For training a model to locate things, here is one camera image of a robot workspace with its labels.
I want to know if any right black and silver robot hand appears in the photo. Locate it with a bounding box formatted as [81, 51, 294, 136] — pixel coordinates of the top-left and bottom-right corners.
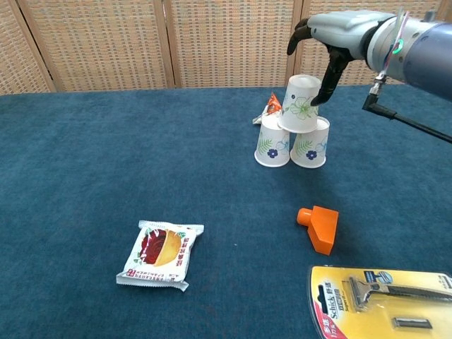
[286, 10, 393, 107]

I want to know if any white floral paper cup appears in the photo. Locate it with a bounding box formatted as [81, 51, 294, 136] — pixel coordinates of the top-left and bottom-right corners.
[254, 114, 292, 167]
[290, 117, 331, 169]
[277, 73, 323, 134]

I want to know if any orange and white snack wrapper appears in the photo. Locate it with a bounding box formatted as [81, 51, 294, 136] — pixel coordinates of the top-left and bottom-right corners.
[251, 92, 283, 125]

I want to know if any woven wooden folding screen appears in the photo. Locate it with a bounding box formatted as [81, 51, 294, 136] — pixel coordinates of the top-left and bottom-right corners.
[0, 0, 452, 95]

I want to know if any orange plastic block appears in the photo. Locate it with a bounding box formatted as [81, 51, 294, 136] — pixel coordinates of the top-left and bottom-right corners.
[296, 205, 340, 256]

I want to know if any blue plush table cover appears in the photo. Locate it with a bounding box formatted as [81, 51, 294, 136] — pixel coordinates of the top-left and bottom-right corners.
[0, 83, 452, 339]

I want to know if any yellow razor blister pack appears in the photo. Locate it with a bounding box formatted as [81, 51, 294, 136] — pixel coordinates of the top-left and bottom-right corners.
[306, 265, 452, 339]

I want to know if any white pastry packet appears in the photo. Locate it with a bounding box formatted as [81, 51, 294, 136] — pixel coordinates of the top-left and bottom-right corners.
[116, 220, 205, 292]

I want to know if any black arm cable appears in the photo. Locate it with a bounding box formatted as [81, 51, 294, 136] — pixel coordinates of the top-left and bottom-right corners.
[362, 81, 452, 144]

